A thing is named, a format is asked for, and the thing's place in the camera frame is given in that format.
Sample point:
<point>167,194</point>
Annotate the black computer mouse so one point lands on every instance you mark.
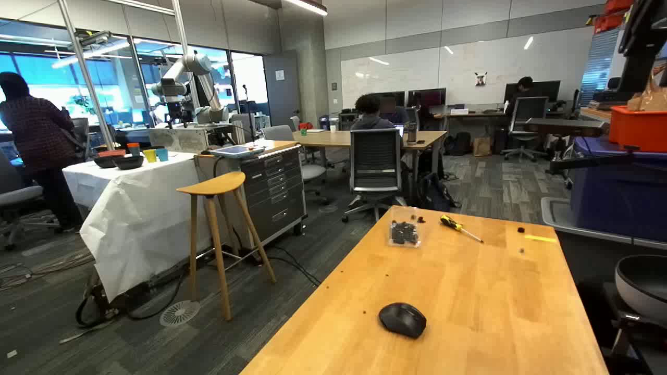
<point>403,320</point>

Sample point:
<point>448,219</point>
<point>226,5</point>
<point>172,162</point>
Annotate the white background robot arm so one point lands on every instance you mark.
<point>186,76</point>

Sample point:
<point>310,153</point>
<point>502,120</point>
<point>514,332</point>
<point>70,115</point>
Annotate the grey mesh office chair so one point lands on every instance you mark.
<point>376,167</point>

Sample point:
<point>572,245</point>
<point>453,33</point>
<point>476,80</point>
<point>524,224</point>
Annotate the wooden office desk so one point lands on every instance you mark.
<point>333,139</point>

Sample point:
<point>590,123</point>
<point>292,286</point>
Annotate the grey drawer tool cabinet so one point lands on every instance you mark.
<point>278,191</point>

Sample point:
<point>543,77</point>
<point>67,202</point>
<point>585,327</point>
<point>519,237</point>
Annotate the seated person in dark top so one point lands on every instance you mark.
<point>369,117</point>

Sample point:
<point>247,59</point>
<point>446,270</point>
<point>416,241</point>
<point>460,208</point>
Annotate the clear bag of black screws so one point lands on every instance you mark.
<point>404,234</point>

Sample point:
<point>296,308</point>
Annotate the black computer monitor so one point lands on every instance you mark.
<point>388,98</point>
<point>425,98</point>

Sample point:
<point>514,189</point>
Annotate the wooden stool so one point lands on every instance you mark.
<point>221,210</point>

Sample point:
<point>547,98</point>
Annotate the table with white cloth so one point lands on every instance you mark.
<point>139,210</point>

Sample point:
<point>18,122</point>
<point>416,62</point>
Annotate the black office chair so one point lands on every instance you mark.
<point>525,120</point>

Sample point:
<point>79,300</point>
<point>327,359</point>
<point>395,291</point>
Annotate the black bowl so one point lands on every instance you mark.
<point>129,162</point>

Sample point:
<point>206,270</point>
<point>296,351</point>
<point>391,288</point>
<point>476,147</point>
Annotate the yellow tape strip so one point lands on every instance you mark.
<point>540,238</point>

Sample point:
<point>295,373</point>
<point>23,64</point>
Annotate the dark desk with monitor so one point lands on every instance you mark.
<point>565,123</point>

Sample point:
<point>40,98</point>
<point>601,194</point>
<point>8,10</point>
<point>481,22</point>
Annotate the blue storage bin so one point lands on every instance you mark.
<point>617,194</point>

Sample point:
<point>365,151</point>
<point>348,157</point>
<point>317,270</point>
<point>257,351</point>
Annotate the standing person in dark clothes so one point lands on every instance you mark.
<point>38,139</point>

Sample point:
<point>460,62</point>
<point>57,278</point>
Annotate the orange plastic bin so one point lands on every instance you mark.
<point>639,130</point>

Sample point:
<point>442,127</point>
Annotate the grey padded office chair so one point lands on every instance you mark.
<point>15,198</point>

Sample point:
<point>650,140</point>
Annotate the grey round stool seat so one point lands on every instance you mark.
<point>642,284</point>

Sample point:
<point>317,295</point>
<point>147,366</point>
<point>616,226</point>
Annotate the white wall whiteboard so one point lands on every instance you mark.
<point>466,70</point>

